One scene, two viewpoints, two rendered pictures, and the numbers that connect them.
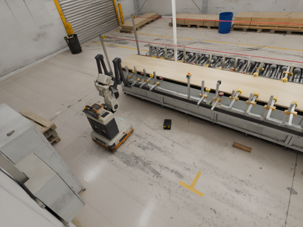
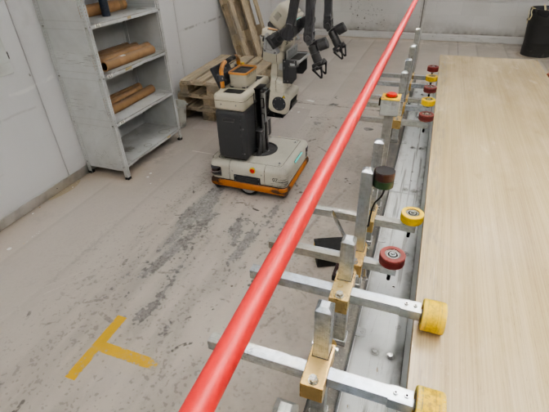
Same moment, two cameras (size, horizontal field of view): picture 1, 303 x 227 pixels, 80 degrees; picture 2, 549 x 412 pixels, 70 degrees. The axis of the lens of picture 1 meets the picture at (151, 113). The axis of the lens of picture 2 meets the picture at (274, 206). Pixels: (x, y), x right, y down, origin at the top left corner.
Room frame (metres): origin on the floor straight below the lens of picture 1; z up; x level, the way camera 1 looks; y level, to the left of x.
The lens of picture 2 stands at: (1.74, -1.97, 1.74)
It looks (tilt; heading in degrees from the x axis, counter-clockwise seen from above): 34 degrees down; 69
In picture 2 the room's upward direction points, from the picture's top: 2 degrees counter-clockwise
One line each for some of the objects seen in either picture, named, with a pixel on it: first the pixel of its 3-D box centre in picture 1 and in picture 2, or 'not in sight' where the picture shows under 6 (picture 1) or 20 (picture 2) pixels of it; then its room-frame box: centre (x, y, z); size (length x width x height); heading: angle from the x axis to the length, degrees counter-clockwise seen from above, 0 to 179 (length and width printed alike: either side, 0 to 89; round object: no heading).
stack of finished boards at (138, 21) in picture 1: (140, 20); not in sight; (10.87, -0.29, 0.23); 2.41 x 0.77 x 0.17; 140
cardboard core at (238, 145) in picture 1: (242, 147); not in sight; (1.89, -1.50, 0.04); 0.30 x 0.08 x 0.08; 48
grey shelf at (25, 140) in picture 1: (35, 161); (119, 74); (1.75, 1.79, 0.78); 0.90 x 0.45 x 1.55; 48
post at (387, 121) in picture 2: (188, 88); (381, 163); (2.70, -0.74, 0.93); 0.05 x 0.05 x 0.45; 48
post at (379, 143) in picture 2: (202, 92); (372, 197); (2.53, -0.94, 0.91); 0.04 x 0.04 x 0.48; 48
